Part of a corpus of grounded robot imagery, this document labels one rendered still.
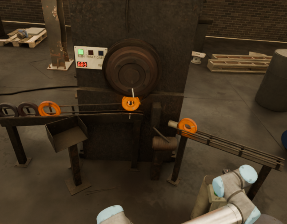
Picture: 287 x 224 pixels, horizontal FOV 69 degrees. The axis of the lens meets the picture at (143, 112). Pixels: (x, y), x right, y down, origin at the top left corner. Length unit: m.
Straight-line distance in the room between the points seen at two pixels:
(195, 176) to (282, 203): 0.86
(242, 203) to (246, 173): 0.16
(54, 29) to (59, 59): 0.58
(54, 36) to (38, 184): 2.92
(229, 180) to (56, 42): 3.99
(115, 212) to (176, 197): 1.31
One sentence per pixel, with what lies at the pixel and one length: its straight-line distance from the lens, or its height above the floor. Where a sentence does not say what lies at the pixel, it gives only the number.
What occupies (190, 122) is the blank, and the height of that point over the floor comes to 0.78.
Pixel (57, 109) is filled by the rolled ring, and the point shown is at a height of 0.71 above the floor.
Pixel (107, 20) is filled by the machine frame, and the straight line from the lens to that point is 1.75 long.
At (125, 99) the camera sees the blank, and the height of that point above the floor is 0.85.
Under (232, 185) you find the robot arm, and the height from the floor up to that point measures 0.98.
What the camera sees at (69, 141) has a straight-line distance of 1.81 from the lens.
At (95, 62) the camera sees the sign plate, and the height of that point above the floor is 1.12.
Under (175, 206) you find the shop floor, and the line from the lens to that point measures 2.15.
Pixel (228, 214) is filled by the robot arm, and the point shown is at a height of 0.97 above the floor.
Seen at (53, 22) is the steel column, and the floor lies 0.87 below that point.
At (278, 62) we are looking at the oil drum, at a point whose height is 0.77.
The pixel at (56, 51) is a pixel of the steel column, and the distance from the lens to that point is 4.59.
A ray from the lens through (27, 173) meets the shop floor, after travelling 2.50.
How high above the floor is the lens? 1.78
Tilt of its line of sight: 34 degrees down
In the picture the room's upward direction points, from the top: 5 degrees clockwise
